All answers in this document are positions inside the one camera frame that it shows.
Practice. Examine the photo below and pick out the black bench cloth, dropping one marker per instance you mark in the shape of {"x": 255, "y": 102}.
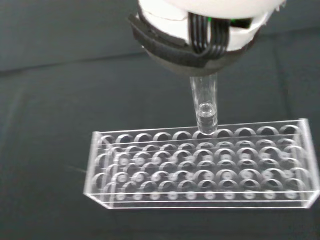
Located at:
{"x": 62, "y": 100}

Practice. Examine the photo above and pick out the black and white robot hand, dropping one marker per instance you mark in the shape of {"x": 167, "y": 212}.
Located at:
{"x": 175, "y": 27}

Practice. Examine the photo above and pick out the clear plastic test tube rack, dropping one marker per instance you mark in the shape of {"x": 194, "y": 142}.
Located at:
{"x": 200, "y": 170}

